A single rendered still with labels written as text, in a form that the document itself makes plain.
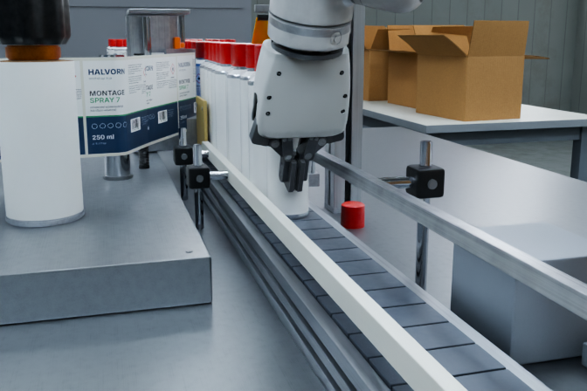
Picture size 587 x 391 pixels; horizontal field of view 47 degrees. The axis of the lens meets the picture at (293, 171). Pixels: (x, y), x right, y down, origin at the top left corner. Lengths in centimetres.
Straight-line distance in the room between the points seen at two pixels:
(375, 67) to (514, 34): 90
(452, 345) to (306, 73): 32
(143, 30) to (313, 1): 68
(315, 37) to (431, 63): 215
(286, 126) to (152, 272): 20
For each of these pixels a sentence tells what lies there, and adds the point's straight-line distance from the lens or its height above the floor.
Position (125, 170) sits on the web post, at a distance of 105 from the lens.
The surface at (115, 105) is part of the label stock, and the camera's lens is 104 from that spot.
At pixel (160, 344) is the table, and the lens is 62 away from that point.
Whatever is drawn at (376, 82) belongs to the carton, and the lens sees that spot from 338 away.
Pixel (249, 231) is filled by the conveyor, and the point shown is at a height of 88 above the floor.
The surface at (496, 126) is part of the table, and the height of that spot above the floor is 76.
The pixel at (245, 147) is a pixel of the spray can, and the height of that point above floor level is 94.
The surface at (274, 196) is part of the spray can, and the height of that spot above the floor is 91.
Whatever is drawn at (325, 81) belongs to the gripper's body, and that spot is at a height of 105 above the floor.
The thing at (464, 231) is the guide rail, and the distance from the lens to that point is 48.
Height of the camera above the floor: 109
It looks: 11 degrees down
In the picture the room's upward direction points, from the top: straight up
